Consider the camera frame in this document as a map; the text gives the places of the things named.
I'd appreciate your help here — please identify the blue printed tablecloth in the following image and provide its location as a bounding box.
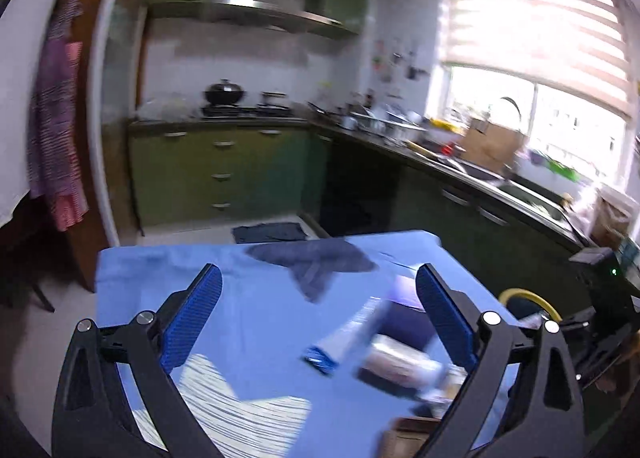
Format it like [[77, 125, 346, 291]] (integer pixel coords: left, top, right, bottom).
[[95, 230, 526, 458]]

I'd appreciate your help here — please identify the green plastic basin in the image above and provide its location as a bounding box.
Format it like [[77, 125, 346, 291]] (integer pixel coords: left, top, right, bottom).
[[547, 158, 581, 183]]

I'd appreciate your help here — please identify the black bin with yellow rim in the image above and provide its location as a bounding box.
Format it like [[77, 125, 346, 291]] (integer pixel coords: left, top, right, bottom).
[[499, 288, 563, 326]]

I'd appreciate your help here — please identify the kitchen window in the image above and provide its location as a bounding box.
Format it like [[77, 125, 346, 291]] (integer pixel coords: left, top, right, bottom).
[[440, 62, 631, 189]]

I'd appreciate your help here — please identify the dark floor mat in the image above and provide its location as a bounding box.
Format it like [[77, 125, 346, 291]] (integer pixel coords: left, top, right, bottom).
[[232, 222, 308, 243]]

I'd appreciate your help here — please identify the steel double sink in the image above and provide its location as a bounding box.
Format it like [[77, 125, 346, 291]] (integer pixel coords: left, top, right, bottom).
[[450, 158, 576, 233]]

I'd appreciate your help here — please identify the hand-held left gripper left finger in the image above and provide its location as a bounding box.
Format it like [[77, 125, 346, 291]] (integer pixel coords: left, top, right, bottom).
[[51, 263, 223, 458]]

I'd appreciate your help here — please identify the blue-capped white tube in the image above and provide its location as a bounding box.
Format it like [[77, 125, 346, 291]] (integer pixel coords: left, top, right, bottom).
[[305, 295, 401, 376]]

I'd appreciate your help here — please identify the wooden cutting board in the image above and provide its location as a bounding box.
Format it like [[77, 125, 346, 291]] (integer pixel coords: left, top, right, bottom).
[[462, 118, 526, 171]]

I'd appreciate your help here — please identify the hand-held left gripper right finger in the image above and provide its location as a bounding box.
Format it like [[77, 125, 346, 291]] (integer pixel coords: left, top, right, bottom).
[[416, 263, 586, 458]]

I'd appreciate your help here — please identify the tall steel faucet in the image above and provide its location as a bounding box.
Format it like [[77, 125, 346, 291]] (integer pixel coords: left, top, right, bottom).
[[492, 96, 523, 139]]

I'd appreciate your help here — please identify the striped window blind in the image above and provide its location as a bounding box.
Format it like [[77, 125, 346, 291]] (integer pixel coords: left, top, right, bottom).
[[440, 0, 636, 113]]

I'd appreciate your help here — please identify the white dish rack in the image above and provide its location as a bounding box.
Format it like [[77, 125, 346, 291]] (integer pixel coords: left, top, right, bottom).
[[350, 105, 431, 136]]

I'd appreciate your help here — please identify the white drink bottle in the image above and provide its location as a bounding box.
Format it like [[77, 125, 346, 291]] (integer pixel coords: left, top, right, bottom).
[[357, 333, 448, 391]]

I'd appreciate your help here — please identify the purple checked apron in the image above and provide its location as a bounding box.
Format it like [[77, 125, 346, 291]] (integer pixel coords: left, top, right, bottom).
[[27, 0, 90, 233]]

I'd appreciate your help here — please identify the light green base cabinet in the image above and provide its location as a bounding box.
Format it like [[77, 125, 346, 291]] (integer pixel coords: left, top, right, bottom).
[[127, 120, 333, 229]]

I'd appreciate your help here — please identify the frosted glass sliding door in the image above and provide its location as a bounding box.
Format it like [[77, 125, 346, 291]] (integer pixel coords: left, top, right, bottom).
[[87, 0, 151, 249]]

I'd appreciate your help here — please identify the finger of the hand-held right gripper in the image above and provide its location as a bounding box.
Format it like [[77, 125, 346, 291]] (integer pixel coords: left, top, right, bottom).
[[559, 310, 601, 374]]

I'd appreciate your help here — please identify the wooden rolling pin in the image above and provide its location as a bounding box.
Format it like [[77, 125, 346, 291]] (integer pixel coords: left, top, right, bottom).
[[405, 138, 441, 156]]

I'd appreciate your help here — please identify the white hanging cloth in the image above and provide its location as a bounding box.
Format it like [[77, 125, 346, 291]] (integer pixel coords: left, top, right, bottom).
[[0, 0, 56, 229]]

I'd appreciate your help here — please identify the black wok with lid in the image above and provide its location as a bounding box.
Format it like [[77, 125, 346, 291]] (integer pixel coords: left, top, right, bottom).
[[202, 79, 249, 106]]

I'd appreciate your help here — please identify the black gas stove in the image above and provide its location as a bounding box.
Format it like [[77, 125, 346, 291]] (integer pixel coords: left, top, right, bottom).
[[200, 104, 296, 119]]

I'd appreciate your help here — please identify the dark green base cabinet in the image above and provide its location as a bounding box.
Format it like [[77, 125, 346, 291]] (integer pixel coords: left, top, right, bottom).
[[320, 130, 596, 289]]

